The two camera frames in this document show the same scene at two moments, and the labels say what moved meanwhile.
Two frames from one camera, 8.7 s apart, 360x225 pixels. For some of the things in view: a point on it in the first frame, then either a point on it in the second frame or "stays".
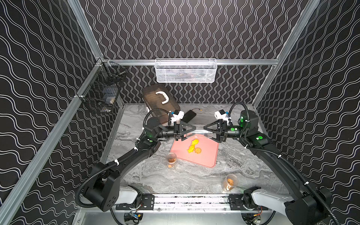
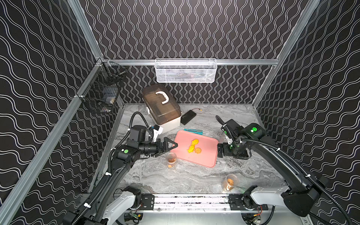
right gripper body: [230, 131] -> [230, 150]
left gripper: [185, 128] -> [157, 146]
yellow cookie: [194, 142] stays
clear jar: [229, 182] stays
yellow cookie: [198, 150] stays
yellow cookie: [191, 148] stays
